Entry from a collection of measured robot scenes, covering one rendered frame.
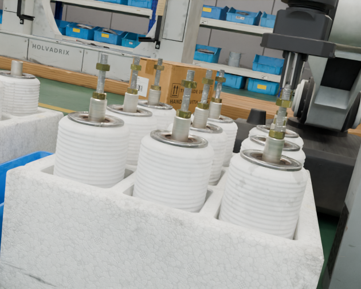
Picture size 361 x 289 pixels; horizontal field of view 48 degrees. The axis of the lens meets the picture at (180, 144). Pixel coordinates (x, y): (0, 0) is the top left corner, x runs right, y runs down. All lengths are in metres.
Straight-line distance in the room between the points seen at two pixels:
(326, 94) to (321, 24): 0.50
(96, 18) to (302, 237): 9.81
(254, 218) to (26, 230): 0.29
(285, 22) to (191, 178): 0.34
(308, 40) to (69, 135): 0.40
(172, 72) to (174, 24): 1.18
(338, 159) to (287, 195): 0.54
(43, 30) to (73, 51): 0.42
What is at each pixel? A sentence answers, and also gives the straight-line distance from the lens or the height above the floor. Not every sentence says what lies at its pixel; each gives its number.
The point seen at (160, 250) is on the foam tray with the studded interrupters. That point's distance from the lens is 0.49.
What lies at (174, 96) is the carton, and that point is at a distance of 1.63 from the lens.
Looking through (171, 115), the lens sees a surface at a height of 0.24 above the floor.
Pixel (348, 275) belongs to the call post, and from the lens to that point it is 0.74.
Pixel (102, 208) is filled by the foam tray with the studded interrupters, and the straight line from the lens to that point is 0.50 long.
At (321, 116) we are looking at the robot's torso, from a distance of 1.22.
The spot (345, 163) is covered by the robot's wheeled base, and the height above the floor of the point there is 0.18.
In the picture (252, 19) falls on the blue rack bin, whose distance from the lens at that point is 5.28.
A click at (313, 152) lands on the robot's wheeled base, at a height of 0.18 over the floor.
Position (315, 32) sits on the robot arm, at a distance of 0.70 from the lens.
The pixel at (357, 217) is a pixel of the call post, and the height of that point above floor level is 0.16.
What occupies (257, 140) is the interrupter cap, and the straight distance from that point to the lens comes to 0.60.
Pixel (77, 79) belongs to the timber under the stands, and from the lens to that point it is 2.89.
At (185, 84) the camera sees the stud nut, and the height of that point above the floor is 0.32.
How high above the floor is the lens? 0.36
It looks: 13 degrees down
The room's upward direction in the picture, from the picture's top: 10 degrees clockwise
